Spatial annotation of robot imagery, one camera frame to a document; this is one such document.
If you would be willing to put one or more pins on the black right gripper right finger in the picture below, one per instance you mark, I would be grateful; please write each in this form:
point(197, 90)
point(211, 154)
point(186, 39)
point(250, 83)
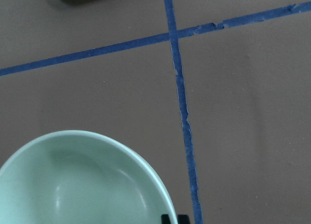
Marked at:
point(183, 219)

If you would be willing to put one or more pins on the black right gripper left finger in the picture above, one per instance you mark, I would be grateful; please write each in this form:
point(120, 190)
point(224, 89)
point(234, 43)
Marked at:
point(165, 219)

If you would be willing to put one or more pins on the green ceramic bowl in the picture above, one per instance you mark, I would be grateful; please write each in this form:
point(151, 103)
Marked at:
point(81, 177)

